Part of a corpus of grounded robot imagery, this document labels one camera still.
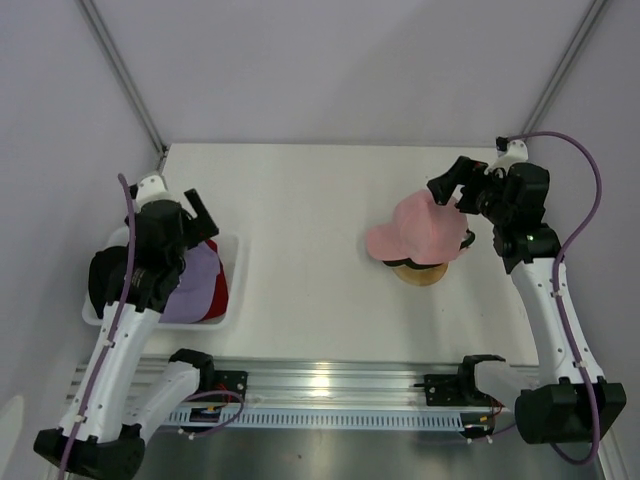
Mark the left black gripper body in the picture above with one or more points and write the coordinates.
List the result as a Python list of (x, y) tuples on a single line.
[(198, 228)]

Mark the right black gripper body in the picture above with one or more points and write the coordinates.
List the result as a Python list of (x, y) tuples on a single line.
[(483, 194)]

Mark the pink baseball cap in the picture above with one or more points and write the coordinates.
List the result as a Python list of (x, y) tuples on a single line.
[(417, 225)]

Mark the lavender baseball cap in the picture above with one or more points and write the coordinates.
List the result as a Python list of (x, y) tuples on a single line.
[(192, 298)]

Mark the dark green baseball cap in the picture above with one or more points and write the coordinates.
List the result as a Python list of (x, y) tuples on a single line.
[(434, 258)]

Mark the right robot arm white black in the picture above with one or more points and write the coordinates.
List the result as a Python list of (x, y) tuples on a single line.
[(572, 402)]

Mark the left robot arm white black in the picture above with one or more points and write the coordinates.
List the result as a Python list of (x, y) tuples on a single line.
[(98, 437)]

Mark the red baseball cap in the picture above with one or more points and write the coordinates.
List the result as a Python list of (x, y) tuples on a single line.
[(220, 299)]

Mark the wooden hat stand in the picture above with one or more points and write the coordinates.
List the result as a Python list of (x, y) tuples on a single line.
[(421, 277)]

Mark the black baseball cap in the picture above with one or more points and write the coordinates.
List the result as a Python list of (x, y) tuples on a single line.
[(111, 278)]

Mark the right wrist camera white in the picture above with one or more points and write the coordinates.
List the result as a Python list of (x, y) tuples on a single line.
[(509, 152)]

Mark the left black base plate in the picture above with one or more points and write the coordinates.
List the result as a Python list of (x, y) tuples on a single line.
[(234, 382)]

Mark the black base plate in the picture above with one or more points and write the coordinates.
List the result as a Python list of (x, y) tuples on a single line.
[(442, 390), (234, 382)]

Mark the aluminium mounting rail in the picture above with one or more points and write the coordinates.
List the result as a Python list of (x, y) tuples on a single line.
[(292, 385)]

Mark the left aluminium frame post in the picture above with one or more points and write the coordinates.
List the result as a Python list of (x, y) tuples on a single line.
[(111, 53)]

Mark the aluminium frame post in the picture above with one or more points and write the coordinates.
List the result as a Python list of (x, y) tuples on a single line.
[(111, 53), (578, 42)]

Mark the white slotted cable duct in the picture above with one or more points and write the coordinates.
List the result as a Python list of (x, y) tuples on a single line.
[(359, 420)]

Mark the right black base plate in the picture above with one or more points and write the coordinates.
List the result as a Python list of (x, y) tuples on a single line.
[(442, 390)]

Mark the right aluminium frame post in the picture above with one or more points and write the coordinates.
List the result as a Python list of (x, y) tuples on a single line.
[(578, 42)]

